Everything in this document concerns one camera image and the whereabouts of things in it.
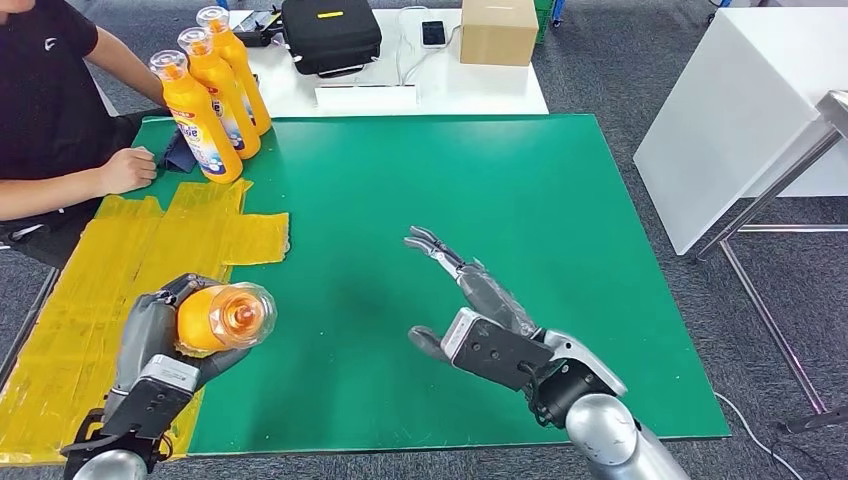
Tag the person's right forearm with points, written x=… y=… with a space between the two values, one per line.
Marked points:
x=53 y=192

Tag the orange detergent bottle clear cap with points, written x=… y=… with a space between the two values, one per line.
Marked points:
x=199 y=126
x=199 y=324
x=255 y=93
x=232 y=99

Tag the dark blue folding stand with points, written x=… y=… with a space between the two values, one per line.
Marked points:
x=179 y=156

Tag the cardboard box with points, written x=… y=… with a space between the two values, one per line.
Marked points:
x=499 y=36

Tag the person's right hand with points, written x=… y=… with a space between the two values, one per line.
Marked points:
x=126 y=171

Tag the green table mat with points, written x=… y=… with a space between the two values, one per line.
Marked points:
x=397 y=185

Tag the black handheld device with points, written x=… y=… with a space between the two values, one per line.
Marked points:
x=260 y=30

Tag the person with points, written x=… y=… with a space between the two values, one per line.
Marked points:
x=46 y=99

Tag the blue metal shelf rack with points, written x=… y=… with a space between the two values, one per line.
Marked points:
x=560 y=10

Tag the black smartphone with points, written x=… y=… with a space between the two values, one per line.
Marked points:
x=434 y=34

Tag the white long box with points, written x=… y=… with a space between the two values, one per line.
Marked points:
x=366 y=97

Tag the black carrying case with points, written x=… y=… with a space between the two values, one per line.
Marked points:
x=331 y=40

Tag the steel frame stand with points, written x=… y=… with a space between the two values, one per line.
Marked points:
x=768 y=193

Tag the person's left forearm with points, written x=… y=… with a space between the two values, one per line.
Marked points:
x=126 y=66

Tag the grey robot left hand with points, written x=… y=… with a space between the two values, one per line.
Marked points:
x=149 y=331

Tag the yellow tape patch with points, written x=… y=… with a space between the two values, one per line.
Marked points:
x=99 y=278

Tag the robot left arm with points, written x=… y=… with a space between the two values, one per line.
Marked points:
x=109 y=467

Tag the large white side table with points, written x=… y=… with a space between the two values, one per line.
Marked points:
x=742 y=119

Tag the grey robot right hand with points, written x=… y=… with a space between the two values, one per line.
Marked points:
x=493 y=298

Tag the green crate stack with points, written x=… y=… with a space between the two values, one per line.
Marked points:
x=543 y=20

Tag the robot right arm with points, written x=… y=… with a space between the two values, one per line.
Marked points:
x=609 y=437

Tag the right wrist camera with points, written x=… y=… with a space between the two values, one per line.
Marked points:
x=497 y=354

